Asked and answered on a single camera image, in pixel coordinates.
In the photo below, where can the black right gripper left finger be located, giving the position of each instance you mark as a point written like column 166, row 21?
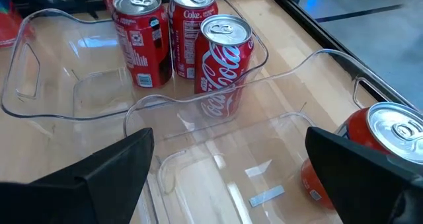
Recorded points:
column 99, row 187

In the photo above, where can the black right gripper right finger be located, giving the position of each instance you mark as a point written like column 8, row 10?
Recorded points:
column 357, row 184

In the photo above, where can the clear plastic bin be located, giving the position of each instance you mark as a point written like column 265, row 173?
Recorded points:
column 49, row 85
column 231, row 151

